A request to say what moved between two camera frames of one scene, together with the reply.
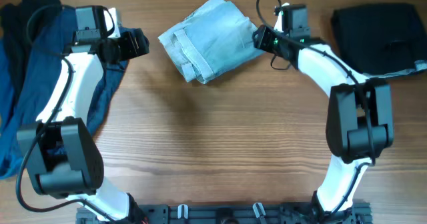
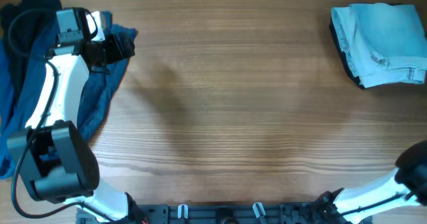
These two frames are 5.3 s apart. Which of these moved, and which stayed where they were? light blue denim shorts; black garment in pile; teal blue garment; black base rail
Moved: light blue denim shorts
Stayed: black garment in pile; black base rail; teal blue garment
